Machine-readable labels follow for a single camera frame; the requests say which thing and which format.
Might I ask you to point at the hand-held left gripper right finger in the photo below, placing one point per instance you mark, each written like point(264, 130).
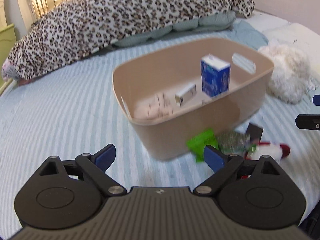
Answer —
point(213, 158)

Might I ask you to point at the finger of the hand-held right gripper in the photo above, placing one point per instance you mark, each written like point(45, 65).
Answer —
point(316, 99)
point(308, 122)

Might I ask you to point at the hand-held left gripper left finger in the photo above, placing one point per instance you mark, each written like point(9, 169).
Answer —
point(106, 157)

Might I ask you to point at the beige plastic bin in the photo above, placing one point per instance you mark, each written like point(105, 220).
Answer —
point(160, 140)

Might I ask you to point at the blue and white carton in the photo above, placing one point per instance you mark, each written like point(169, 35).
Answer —
point(214, 77)

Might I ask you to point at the green packet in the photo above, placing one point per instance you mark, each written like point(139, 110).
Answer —
point(202, 143)

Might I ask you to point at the clear crinkled plastic wrapper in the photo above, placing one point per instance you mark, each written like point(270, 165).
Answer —
point(232, 141)

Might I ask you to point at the white fluffy plush toy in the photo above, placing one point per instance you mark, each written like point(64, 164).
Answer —
point(287, 75)

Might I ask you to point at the red and white santa plush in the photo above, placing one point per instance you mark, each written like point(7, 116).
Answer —
point(271, 150)

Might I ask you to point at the black box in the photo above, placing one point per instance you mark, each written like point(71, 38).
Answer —
point(255, 132)

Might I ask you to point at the striped blue bed sheet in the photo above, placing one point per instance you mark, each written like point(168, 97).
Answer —
point(62, 120)

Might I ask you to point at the white flat packet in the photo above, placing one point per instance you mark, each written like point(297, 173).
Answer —
point(155, 108)

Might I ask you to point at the small white box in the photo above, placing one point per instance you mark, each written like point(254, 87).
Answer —
point(186, 95)

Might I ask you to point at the white pillow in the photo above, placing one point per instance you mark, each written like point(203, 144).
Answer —
point(292, 33)

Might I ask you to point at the teal quilted pillow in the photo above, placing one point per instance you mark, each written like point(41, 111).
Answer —
point(190, 27)

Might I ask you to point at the leopard print blanket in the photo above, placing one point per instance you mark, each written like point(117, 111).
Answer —
point(112, 20)

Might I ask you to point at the green wooden furniture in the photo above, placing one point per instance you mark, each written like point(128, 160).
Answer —
point(6, 33)

